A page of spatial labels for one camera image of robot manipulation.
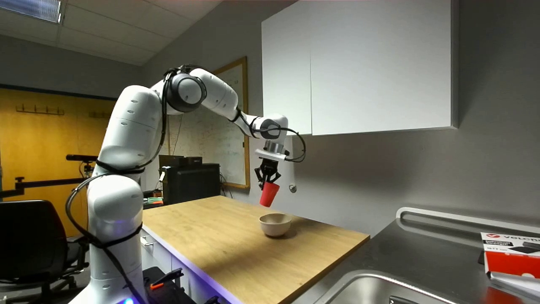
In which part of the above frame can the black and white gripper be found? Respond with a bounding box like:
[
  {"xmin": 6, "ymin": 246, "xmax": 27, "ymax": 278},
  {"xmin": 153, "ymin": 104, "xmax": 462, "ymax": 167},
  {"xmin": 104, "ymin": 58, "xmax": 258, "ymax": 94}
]
[{"xmin": 254, "ymin": 140, "xmax": 288, "ymax": 188}]

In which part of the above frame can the orange plastic cup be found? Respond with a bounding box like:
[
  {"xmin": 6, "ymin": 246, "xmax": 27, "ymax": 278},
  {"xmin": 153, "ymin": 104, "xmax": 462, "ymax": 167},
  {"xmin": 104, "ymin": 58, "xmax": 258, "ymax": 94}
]
[{"xmin": 260, "ymin": 182, "xmax": 280, "ymax": 207}]

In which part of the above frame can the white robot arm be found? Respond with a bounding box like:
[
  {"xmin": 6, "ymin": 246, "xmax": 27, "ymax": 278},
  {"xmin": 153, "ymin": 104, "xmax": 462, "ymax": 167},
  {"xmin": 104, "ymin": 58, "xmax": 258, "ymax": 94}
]
[{"xmin": 69, "ymin": 65, "xmax": 288, "ymax": 304}]

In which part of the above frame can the beige ceramic bowl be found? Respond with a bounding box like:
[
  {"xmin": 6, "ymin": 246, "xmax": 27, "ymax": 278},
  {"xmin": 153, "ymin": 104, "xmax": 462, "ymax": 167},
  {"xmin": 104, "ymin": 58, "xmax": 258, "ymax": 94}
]
[{"xmin": 260, "ymin": 212, "xmax": 292, "ymax": 236}]

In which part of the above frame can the framed whiteboard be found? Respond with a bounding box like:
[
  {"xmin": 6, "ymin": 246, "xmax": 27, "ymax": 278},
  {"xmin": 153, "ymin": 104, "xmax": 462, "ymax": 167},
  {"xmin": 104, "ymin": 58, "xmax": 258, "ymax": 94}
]
[{"xmin": 179, "ymin": 57, "xmax": 249, "ymax": 190}]

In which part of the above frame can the black equipment case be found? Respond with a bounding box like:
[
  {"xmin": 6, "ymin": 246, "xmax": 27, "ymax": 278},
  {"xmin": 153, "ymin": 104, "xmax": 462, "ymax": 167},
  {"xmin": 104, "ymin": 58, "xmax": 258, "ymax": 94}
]
[{"xmin": 158, "ymin": 155, "xmax": 221, "ymax": 204}]

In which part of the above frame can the stainless steel sink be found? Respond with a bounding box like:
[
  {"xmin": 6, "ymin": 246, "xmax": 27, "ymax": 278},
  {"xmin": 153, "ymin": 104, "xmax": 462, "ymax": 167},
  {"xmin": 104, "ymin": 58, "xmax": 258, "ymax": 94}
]
[{"xmin": 293, "ymin": 219, "xmax": 538, "ymax": 304}]

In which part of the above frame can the black office chair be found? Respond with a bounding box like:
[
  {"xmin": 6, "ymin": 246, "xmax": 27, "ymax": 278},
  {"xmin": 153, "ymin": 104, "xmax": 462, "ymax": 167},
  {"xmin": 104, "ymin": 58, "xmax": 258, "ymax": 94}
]
[{"xmin": 0, "ymin": 199, "xmax": 84, "ymax": 293}]

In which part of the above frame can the red and white box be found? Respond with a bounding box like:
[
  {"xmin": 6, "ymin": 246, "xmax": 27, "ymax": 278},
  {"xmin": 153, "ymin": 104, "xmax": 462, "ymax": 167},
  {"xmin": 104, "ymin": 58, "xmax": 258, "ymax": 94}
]
[{"xmin": 481, "ymin": 231, "xmax": 540, "ymax": 278}]

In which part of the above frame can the white wall cabinet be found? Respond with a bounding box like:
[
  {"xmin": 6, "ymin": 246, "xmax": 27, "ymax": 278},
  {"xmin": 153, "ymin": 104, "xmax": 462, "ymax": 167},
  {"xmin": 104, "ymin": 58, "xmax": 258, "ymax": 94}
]
[{"xmin": 261, "ymin": 0, "xmax": 457, "ymax": 134}]

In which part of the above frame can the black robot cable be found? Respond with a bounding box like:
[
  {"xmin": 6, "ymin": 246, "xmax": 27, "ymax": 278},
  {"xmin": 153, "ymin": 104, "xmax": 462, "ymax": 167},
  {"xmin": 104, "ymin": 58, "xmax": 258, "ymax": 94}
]
[{"xmin": 64, "ymin": 65, "xmax": 168, "ymax": 304}]

